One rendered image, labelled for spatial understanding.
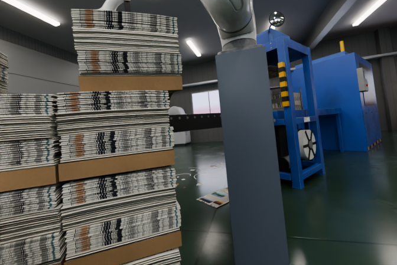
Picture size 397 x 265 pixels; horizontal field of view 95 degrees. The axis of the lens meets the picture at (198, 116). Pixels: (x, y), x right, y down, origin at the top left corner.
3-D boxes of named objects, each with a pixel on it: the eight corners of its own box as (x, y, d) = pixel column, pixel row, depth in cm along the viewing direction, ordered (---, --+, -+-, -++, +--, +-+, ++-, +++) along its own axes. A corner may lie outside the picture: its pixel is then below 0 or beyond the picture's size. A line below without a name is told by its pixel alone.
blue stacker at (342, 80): (375, 152, 303) (358, 31, 313) (295, 148, 405) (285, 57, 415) (388, 141, 396) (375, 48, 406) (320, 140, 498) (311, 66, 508)
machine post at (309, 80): (323, 174, 214) (307, 46, 222) (315, 173, 221) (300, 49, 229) (325, 173, 220) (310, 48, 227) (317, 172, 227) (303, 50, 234)
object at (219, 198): (216, 208, 154) (216, 207, 154) (195, 199, 176) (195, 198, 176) (243, 195, 176) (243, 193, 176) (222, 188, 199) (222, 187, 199)
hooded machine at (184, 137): (192, 143, 745) (188, 105, 753) (186, 145, 681) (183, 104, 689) (174, 144, 766) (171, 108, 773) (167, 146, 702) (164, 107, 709)
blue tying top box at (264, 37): (272, 44, 206) (270, 27, 207) (232, 61, 253) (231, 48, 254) (291, 51, 234) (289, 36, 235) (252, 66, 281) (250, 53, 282)
